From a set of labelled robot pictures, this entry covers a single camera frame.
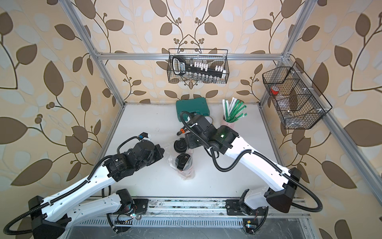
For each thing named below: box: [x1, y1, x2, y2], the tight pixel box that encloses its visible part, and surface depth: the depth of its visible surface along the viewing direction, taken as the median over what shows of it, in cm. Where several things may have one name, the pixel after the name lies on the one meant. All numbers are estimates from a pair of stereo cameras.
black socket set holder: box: [172, 55, 227, 84], surface depth 87 cm
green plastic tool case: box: [175, 97, 210, 122], surface depth 119 cm
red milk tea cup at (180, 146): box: [173, 137, 188, 154], surface depth 79 cm
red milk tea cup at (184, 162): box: [175, 152, 195, 181], surface depth 74 cm
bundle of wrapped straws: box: [222, 97, 248, 123], surface depth 98 cm
